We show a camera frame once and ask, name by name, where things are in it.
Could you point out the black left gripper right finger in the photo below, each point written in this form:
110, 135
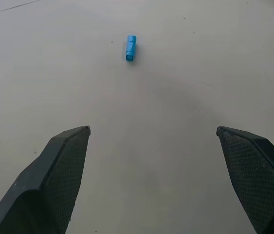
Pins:
256, 180

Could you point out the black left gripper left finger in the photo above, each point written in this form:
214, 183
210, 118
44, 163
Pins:
51, 185

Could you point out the small blue cylinder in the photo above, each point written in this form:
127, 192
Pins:
130, 48

